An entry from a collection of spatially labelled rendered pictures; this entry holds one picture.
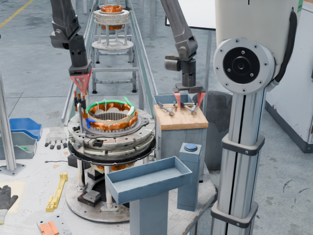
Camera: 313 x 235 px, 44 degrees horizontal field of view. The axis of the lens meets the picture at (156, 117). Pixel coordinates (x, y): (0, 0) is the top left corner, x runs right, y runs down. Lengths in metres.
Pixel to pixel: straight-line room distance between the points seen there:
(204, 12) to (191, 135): 0.97
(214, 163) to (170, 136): 1.67
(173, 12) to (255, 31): 0.57
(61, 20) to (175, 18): 0.43
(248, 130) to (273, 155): 2.41
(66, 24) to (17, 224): 0.73
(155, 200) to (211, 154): 1.94
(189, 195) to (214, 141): 1.62
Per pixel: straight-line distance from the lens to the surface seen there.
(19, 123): 2.14
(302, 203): 3.03
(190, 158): 1.38
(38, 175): 1.76
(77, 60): 1.40
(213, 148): 3.09
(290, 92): 3.85
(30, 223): 1.51
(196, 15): 2.32
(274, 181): 3.20
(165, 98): 1.78
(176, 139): 1.54
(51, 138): 2.00
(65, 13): 1.29
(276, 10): 0.94
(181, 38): 1.49
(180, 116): 1.57
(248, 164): 1.17
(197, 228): 1.93
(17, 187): 1.71
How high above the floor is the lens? 1.72
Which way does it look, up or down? 25 degrees down
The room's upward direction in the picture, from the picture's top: 1 degrees clockwise
